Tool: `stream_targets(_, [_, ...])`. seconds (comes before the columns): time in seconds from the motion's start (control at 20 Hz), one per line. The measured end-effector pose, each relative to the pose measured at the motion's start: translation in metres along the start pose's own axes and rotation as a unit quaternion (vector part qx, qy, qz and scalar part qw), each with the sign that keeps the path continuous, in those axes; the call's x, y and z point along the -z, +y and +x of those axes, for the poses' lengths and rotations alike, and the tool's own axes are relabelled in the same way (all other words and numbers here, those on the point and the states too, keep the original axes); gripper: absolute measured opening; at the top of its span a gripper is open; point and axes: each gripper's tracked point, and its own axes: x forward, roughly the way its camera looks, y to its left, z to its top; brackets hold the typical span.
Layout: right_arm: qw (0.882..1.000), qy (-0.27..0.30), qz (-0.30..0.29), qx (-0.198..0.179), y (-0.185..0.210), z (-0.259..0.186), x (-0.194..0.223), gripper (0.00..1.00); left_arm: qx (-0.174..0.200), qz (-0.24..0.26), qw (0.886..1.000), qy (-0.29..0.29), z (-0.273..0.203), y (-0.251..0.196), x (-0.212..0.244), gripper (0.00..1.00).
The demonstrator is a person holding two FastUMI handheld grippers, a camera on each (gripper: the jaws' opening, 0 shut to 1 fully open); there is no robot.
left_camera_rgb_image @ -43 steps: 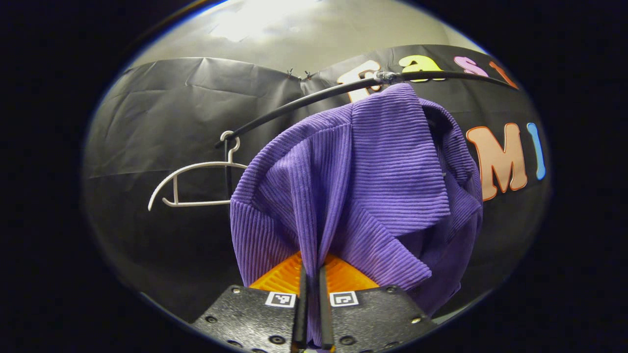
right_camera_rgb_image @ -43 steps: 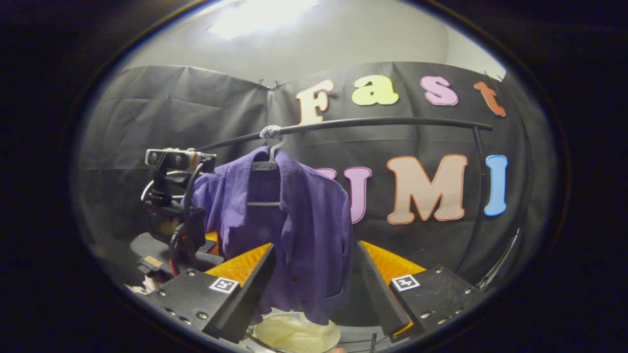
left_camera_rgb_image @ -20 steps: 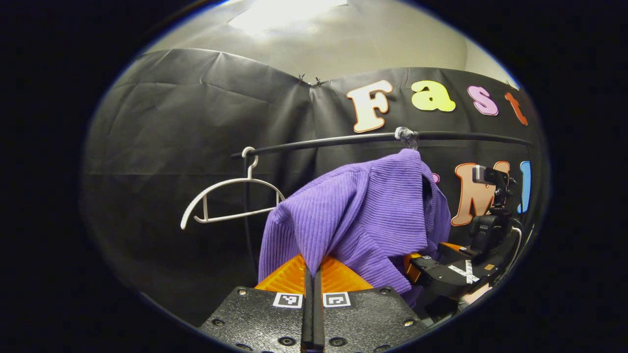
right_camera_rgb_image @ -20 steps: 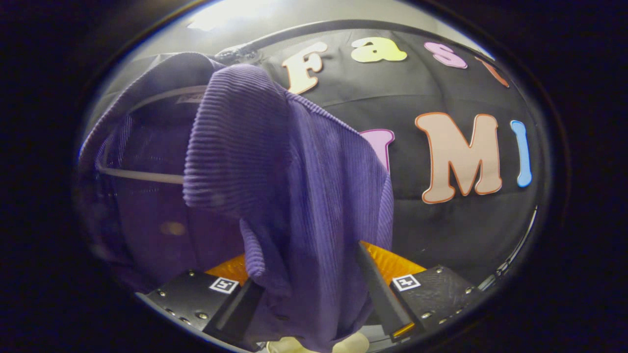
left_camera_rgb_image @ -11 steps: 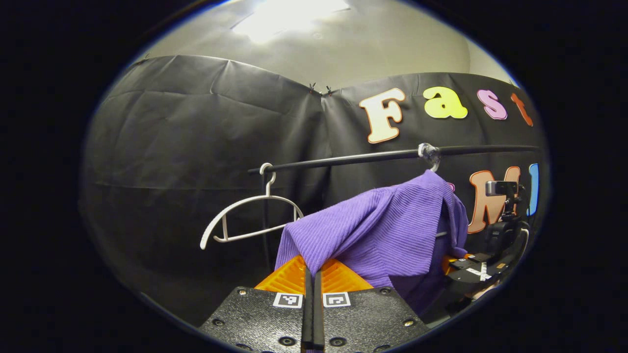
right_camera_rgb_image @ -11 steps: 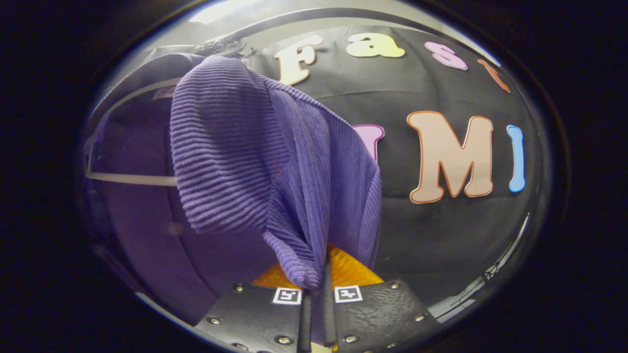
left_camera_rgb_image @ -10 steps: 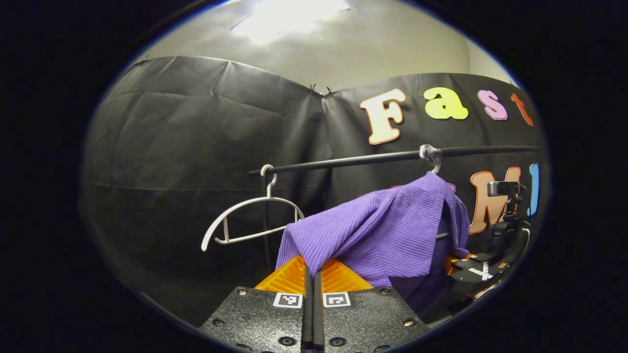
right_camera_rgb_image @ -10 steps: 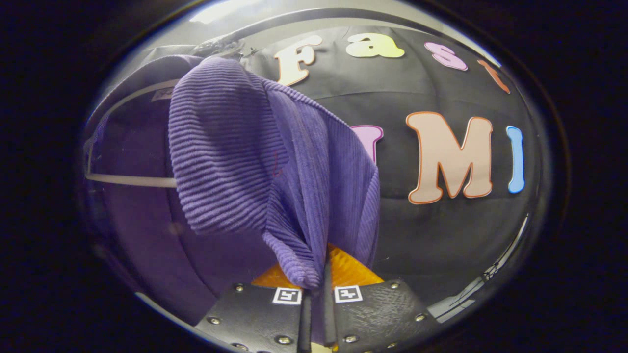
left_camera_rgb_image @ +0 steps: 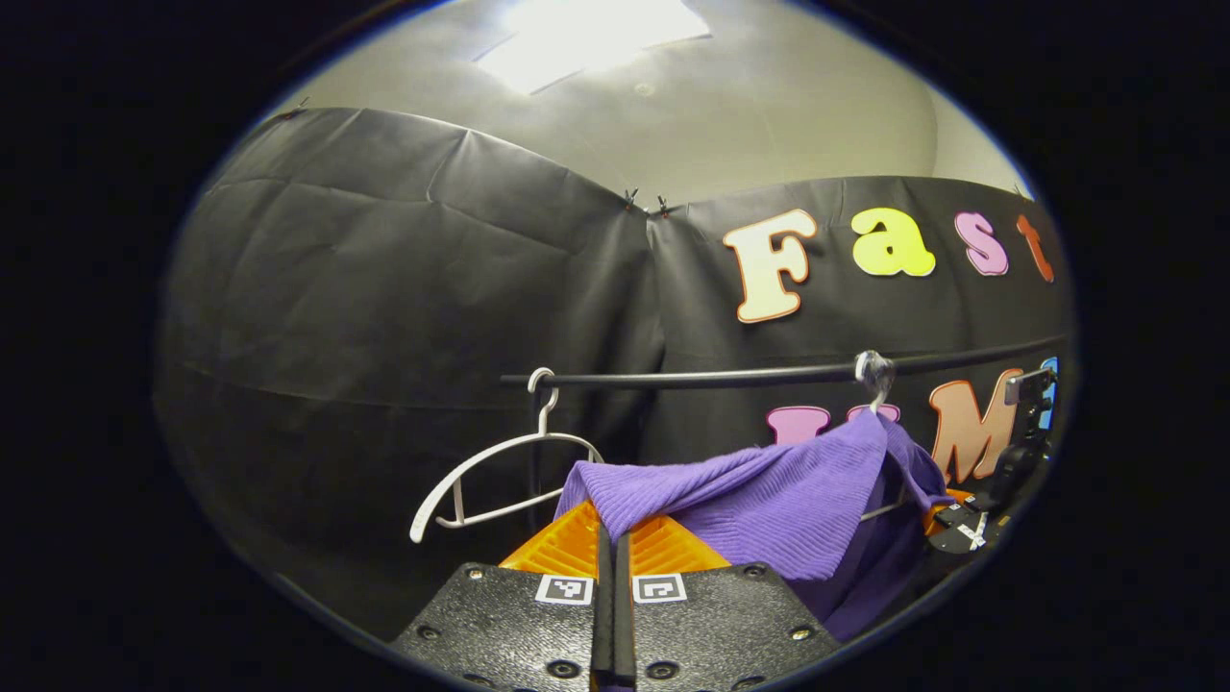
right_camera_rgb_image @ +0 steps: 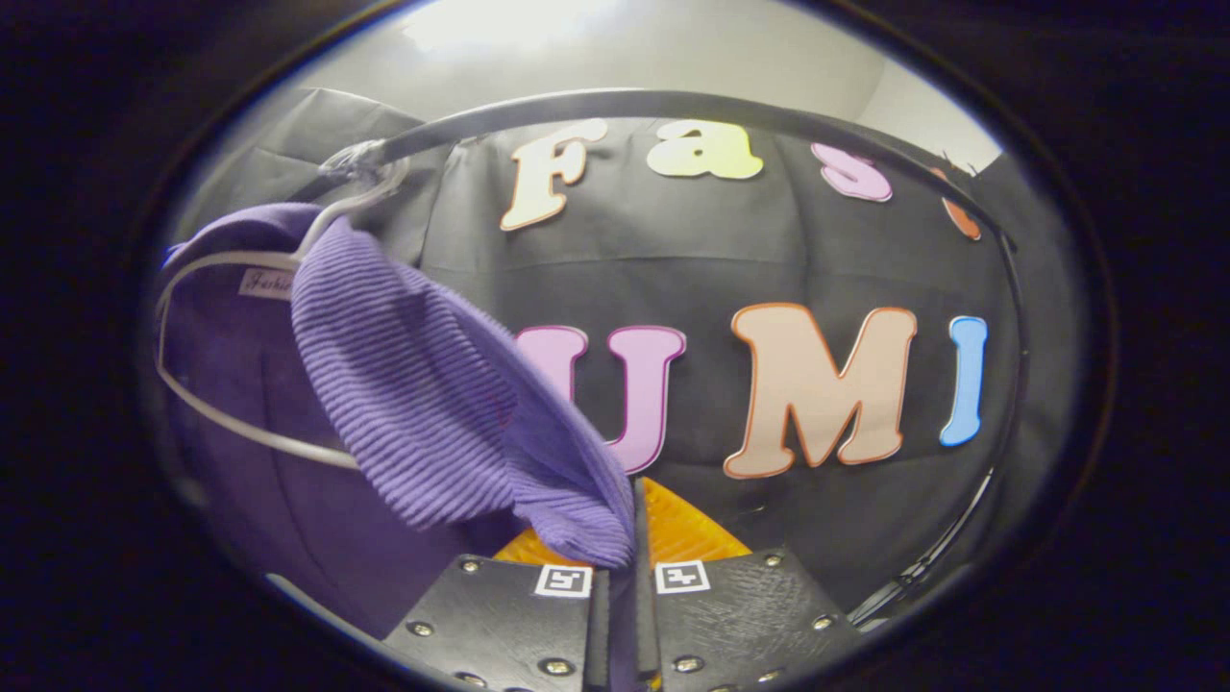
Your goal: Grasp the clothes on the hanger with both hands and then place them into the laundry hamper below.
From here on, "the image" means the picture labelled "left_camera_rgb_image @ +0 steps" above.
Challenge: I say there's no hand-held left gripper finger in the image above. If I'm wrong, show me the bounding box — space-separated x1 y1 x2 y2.
615 514 842 692
389 500 616 692

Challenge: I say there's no white hanger with taped hook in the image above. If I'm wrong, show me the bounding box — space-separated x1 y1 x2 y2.
853 349 914 525

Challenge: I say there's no purple ribbed shirt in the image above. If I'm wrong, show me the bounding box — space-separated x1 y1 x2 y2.
554 408 957 643

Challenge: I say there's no white plastic hanger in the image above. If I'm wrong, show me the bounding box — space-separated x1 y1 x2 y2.
409 367 606 545

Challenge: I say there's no black clothes rack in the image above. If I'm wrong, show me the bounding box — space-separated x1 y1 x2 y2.
500 334 1070 539

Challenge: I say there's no black backdrop cloth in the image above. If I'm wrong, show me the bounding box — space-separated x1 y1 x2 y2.
154 106 1075 645

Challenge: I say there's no ceiling light panel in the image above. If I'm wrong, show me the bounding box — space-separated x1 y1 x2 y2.
476 0 712 95

